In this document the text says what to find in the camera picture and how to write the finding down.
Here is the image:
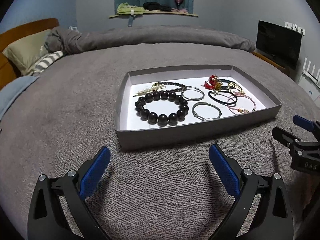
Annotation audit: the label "grey duvet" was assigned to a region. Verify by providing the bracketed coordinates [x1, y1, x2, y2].
[45, 25, 256, 54]

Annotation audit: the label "light blue blanket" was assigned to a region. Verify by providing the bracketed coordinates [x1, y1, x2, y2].
[0, 76, 41, 121]

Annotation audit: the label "black cloth pile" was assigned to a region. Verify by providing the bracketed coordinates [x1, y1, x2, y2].
[142, 1, 173, 12]

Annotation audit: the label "grey cardboard tray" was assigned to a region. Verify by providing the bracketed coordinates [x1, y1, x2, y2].
[114, 64, 282, 152]

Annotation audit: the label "person's right hand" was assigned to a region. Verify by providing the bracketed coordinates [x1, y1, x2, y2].
[302, 173, 320, 221]

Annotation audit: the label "dark beaded bracelet gold charms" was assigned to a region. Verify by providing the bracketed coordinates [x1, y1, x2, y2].
[220, 79, 244, 94]

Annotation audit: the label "thin silver bangle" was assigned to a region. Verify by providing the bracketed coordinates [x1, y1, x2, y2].
[192, 101, 222, 121]
[181, 86, 204, 102]

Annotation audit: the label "black television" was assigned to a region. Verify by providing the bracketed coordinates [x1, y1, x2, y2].
[255, 20, 303, 70]

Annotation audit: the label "small black bead bracelet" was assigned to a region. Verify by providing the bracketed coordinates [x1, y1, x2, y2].
[156, 81, 188, 94]

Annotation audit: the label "large black bead bracelet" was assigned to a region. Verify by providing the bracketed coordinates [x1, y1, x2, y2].
[134, 90, 189, 127]

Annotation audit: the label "grey white striped pillow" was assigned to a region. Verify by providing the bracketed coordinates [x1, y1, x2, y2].
[33, 50, 64, 74]

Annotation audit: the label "wooden television stand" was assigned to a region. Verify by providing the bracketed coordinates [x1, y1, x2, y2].
[251, 51, 292, 77]

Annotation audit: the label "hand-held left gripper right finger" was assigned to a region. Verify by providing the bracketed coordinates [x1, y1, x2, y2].
[209, 144, 294, 240]

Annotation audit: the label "light green cloth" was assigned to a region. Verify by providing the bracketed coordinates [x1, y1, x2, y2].
[117, 2, 145, 15]

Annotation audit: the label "beige pillow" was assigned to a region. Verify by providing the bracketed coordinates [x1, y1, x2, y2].
[2, 29, 54, 77]

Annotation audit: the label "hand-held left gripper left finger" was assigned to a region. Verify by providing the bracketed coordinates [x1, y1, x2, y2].
[27, 146, 112, 240]

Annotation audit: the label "black hair tie with charm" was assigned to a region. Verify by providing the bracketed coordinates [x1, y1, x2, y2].
[208, 90, 238, 106]

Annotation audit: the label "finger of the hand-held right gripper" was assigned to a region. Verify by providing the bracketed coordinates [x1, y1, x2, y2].
[271, 126, 301, 151]
[293, 115, 318, 133]

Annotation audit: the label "wooden headboard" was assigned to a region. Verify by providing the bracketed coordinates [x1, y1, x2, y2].
[0, 18, 60, 92]

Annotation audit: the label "white wifi router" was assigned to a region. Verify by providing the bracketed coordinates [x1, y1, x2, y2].
[302, 57, 320, 86]

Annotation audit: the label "pink string bracelet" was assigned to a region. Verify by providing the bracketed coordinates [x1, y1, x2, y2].
[226, 92, 258, 114]

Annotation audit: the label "red bead bracelet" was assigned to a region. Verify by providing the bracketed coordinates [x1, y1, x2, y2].
[204, 74, 223, 91]

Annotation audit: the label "gold pearl hair clip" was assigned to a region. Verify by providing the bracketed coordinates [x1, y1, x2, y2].
[133, 83, 168, 98]

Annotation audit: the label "window sill shelf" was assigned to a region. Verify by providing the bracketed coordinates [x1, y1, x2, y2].
[108, 12, 199, 19]

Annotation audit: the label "white cabinet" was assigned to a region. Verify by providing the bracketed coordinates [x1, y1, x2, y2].
[297, 73, 320, 103]

